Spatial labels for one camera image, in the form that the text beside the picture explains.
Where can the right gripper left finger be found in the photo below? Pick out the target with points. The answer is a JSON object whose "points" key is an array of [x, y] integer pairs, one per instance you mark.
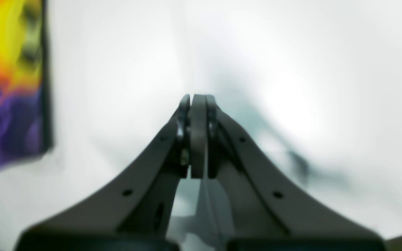
{"points": [[131, 212]]}

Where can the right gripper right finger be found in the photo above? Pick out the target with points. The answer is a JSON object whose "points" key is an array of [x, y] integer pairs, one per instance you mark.
{"points": [[268, 211]]}

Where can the black T-shirt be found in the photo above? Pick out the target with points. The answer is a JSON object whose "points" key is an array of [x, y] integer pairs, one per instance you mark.
{"points": [[25, 117]]}

